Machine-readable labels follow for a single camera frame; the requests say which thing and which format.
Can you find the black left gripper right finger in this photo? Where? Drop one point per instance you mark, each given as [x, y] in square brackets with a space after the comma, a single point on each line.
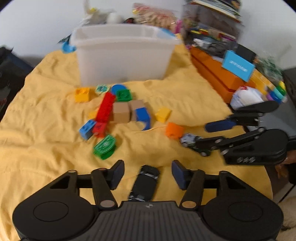
[191, 181]

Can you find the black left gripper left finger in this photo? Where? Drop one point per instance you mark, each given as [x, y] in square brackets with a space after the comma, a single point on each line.
[104, 181]

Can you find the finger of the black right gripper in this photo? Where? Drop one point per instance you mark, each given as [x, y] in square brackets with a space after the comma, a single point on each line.
[258, 147]
[245, 116]

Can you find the green arched snowflake block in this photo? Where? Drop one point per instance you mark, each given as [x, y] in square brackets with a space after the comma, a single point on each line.
[105, 148]

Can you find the black toy car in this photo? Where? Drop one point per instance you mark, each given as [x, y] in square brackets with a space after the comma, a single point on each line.
[203, 152]
[145, 184]

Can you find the white egg shaped object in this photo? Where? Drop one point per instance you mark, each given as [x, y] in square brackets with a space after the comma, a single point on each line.
[114, 18]

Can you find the baby wipes pack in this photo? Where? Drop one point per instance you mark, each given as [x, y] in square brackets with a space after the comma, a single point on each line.
[245, 96]

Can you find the orange flat boxes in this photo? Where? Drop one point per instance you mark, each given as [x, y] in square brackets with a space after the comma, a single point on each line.
[222, 80]

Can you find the light blue card box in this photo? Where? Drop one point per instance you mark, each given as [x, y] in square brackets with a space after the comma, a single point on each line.
[238, 65]

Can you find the small red printed brick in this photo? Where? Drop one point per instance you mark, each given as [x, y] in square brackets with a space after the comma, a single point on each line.
[99, 130]

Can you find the light blue small brick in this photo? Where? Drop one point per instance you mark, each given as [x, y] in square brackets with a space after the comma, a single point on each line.
[86, 130]

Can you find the orange building brick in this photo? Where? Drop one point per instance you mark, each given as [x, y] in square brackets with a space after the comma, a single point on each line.
[174, 131]

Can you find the long red building brick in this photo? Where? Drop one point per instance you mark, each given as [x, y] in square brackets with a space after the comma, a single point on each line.
[105, 108]

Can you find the left wooden cube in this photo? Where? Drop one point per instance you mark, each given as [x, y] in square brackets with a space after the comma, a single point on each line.
[121, 112]

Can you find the wooden cube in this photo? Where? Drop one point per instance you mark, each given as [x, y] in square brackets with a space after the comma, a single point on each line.
[133, 106]
[121, 112]

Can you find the yellow small building brick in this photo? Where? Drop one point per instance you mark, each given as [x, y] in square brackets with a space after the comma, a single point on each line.
[163, 114]

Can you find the blue arch building block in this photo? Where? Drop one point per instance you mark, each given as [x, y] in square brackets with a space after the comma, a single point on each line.
[143, 116]

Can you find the yellow quilted cloth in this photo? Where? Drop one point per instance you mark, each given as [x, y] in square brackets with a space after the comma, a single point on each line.
[40, 137]

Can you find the right wooden cube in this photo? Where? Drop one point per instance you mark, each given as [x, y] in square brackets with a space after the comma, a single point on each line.
[133, 106]

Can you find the green square building brick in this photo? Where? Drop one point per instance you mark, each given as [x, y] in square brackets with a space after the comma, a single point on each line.
[123, 95]

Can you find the yellow hollow building brick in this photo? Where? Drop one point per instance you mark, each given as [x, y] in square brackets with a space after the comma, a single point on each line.
[82, 94]

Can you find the clear box of toys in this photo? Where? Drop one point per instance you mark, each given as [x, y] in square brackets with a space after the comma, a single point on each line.
[209, 30]

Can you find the green frog tile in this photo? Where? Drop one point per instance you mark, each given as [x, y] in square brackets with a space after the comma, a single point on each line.
[101, 89]

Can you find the blue round disc piece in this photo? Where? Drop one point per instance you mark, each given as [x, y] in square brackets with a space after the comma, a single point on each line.
[115, 88]

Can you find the stack of picture books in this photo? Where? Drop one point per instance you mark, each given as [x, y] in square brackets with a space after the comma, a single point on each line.
[231, 9]

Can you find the translucent white storage bin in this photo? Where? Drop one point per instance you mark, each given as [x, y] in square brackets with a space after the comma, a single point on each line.
[115, 53]

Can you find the dark blue baby stroller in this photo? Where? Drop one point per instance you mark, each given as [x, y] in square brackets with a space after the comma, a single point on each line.
[13, 73]

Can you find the snack biscuit bag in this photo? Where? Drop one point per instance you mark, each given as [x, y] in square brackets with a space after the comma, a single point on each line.
[153, 16]

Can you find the white plastic bag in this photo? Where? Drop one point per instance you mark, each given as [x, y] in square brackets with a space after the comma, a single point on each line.
[93, 16]

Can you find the rainbow stacking ring toy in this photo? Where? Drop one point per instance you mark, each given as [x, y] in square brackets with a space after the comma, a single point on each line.
[278, 93]

